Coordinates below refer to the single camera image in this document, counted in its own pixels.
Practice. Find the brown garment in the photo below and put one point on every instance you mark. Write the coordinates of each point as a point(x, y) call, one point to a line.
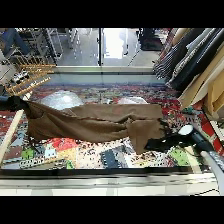
point(93, 121)

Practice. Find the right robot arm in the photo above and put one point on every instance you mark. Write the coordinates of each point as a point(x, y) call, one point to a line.
point(203, 146)

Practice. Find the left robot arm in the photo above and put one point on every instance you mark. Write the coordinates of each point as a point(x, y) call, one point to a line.
point(11, 102)

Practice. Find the heap of clothes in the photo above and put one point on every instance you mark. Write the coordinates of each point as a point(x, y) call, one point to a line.
point(196, 56)

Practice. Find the silver frame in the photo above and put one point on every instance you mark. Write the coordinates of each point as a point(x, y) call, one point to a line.
point(100, 186)

